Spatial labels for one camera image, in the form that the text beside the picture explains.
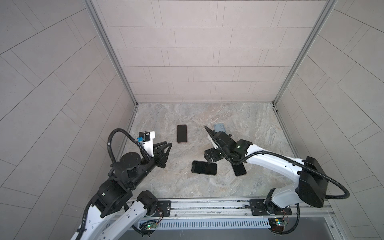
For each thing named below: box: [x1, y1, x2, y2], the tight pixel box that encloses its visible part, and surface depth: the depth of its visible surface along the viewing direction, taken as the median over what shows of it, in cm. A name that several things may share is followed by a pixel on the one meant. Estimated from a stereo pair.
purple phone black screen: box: [177, 124, 188, 143], surface depth 101 cm
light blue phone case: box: [214, 123, 226, 133], surface depth 104 cm
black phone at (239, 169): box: [231, 162, 247, 177], surface depth 86 cm
